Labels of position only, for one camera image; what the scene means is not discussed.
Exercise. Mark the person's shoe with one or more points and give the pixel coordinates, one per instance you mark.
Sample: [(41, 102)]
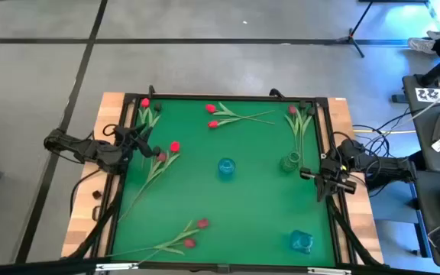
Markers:
[(421, 46), (439, 34)]

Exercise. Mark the green glass vase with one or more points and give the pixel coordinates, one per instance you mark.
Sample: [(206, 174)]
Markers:
[(289, 163)]

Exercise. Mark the teal square glass vase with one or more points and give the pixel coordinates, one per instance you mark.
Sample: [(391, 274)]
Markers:
[(301, 242)]

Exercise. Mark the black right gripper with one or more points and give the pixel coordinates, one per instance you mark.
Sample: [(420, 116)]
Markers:
[(332, 172)]

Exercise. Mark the gray side desk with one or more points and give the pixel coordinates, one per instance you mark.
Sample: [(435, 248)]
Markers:
[(415, 126)]

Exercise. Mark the blue glass vase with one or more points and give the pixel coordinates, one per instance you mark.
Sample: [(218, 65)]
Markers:
[(226, 168)]

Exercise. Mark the black clamp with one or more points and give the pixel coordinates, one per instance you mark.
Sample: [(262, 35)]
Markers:
[(277, 92), (151, 91)]

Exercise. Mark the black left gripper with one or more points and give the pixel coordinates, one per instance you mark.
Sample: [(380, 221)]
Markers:
[(130, 138)]

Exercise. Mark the black beam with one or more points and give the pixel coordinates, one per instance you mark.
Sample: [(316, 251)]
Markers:
[(33, 267)]

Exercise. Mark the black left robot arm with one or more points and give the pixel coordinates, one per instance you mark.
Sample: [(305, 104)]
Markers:
[(90, 149)]

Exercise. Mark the white tag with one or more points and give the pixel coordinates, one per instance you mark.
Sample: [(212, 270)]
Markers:
[(439, 145)]

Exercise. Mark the dark desk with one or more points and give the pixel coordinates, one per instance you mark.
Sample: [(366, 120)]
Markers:
[(428, 198)]

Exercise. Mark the dark metal loop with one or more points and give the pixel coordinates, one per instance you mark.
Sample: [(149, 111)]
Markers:
[(93, 213)]

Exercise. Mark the white printed label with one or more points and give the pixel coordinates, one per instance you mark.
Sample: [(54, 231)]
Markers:
[(437, 94)]

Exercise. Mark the small dark block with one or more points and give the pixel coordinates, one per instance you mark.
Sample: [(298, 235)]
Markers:
[(97, 194)]

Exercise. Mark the green table mat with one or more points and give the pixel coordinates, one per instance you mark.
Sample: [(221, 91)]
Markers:
[(243, 206)]

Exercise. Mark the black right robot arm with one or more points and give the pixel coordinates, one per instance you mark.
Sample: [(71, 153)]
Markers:
[(388, 166)]

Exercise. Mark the black metal table frame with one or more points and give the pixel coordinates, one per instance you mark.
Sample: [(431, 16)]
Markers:
[(224, 96)]

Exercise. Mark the black artificial tulip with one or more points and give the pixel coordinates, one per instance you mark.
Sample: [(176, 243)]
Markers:
[(157, 106), (302, 104), (311, 110), (156, 150)]

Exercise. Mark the silver metal bracket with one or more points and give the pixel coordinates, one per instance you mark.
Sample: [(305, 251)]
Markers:
[(329, 271), (117, 266)]

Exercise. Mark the black tripod stand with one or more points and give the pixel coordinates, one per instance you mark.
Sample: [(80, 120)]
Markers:
[(351, 38)]

